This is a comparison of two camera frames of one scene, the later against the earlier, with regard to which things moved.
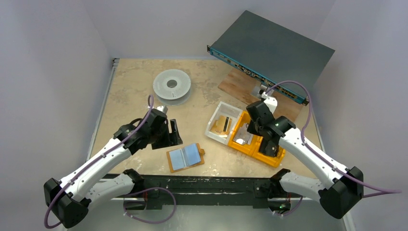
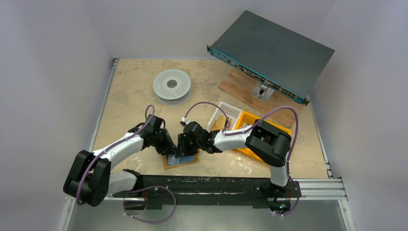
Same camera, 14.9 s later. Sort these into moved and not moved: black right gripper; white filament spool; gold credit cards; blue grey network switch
Moved: black right gripper
Not moved: gold credit cards; blue grey network switch; white filament spool
